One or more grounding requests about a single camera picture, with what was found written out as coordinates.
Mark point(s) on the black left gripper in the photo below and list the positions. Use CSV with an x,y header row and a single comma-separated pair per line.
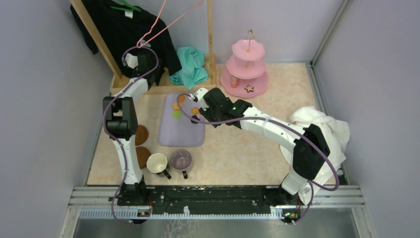
x,y
154,61

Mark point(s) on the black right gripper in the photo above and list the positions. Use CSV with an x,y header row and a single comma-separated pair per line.
x,y
204,112

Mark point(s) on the red striped cake piece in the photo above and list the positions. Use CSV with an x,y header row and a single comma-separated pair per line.
x,y
234,81

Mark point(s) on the star-shaped iced cookie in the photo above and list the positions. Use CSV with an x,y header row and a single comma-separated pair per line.
x,y
249,88

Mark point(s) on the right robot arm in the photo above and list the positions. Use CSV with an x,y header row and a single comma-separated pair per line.
x,y
307,145

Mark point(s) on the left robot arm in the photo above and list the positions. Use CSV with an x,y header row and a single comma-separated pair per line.
x,y
121,125

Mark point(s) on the orange swirl cookie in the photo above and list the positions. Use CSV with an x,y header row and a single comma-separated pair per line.
x,y
195,111

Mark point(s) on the pink three-tier cake stand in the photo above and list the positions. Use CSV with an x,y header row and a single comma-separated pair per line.
x,y
248,65

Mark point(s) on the green round cookie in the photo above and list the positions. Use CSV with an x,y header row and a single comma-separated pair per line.
x,y
176,114

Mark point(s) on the lavender serving tray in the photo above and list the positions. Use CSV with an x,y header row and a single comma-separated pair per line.
x,y
178,132

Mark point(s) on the teal cloth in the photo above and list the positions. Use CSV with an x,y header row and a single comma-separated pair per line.
x,y
193,70

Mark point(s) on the black t-shirt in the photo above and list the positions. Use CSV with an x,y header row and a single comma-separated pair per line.
x,y
121,32

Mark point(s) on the green clothes hanger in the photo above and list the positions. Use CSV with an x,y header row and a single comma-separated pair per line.
x,y
126,7

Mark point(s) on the brown saucer far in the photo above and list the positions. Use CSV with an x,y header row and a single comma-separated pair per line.
x,y
141,135

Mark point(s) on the brown saucer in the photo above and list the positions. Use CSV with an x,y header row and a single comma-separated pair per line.
x,y
141,135
142,156

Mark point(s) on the brown saucer near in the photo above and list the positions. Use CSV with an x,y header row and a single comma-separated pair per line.
x,y
142,156

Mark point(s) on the white towel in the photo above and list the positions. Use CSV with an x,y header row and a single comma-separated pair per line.
x,y
337,136

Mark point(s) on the wooden clothes rack frame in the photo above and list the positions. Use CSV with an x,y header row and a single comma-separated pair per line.
x,y
165,86

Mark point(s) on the purple mug black handle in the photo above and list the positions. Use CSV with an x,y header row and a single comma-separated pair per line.
x,y
182,161

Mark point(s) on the cream mug black handle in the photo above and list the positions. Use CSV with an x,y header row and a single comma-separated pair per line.
x,y
158,164

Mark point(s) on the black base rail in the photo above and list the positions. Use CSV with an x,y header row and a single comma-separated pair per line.
x,y
206,200

